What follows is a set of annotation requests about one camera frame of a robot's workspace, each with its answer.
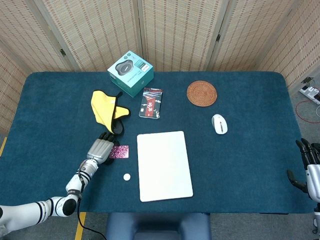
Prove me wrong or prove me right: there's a white closed laptop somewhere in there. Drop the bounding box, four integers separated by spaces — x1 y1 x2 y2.
136 130 194 203

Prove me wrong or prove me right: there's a yellow cloth with black strap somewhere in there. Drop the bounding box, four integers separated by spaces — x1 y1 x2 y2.
90 90 132 136

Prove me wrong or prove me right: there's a dark printed packet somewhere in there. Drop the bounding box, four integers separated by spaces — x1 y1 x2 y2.
138 87 164 120

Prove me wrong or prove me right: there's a pink patterned card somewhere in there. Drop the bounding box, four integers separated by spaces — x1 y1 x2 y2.
109 144 130 159

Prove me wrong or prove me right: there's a round brown rattan coaster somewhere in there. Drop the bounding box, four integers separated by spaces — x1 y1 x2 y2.
186 80 218 108

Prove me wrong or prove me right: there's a dark blue table cloth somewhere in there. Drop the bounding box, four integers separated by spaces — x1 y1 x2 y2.
0 71 317 215

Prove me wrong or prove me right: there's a teal product box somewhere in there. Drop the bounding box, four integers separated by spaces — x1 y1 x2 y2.
106 50 155 98

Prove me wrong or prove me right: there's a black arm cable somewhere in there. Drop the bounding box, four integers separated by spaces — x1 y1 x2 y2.
76 172 107 240

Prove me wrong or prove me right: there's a white power strip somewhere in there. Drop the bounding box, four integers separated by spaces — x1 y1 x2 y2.
298 84 320 105

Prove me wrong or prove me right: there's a woven bamboo folding screen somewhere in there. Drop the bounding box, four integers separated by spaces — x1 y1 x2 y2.
0 0 320 136

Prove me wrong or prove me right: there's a blue padded robot base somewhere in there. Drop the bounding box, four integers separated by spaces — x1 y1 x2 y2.
104 212 212 240

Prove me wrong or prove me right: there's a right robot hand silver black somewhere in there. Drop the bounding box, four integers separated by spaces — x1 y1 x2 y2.
286 137 320 203

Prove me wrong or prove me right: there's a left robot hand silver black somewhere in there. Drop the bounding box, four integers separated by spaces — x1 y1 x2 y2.
86 132 117 166

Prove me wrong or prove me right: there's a red cable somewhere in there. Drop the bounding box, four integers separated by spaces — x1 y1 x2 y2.
295 99 320 124

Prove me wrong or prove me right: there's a white computer mouse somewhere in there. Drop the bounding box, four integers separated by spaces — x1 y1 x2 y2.
211 113 228 135

